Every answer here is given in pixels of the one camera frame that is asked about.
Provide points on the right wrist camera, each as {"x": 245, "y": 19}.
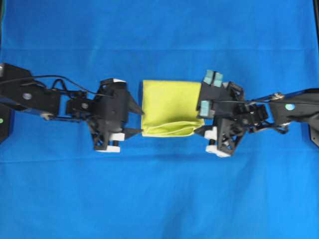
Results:
{"x": 213, "y": 92}

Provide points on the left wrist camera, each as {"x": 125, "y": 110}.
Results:
{"x": 110, "y": 101}

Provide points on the blue table cloth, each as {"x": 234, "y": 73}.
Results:
{"x": 53, "y": 185}

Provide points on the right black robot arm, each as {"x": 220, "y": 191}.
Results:
{"x": 283, "y": 109}

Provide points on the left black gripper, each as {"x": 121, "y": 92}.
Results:
{"x": 106, "y": 134}

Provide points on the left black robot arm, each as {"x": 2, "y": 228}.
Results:
{"x": 20, "y": 91}

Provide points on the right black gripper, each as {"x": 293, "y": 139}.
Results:
{"x": 232, "y": 119}

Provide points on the yellow-green towel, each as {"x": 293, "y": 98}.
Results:
{"x": 170, "y": 108}

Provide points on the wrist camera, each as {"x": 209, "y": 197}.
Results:
{"x": 213, "y": 92}
{"x": 110, "y": 101}

